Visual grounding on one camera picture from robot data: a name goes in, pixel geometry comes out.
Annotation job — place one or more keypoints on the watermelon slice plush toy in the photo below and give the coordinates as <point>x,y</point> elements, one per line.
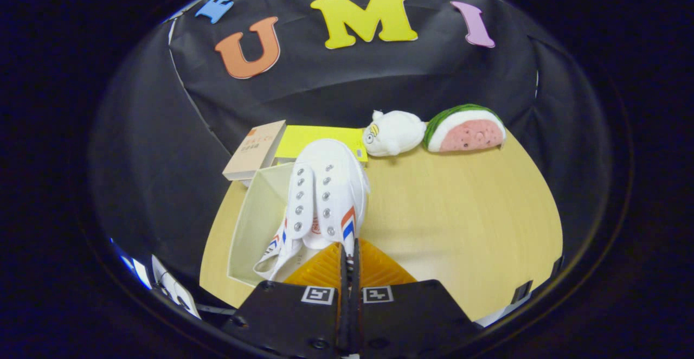
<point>469,131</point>

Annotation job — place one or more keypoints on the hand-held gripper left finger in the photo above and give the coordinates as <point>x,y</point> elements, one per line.
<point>287,321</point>

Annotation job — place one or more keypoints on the white canvas shoe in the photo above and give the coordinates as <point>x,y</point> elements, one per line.
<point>276,253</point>
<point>331,185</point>

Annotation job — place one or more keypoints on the cream fabric storage box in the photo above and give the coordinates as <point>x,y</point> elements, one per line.
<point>255,223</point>

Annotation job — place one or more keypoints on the tan paperback book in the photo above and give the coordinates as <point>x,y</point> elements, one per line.
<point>255,150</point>

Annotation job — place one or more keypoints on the yellow book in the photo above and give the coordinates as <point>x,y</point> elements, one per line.
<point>314,139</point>

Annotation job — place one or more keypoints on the white plush toy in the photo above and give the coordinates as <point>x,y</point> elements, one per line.
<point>398,131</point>

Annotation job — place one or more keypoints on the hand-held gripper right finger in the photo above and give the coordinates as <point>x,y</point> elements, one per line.
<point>412,318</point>

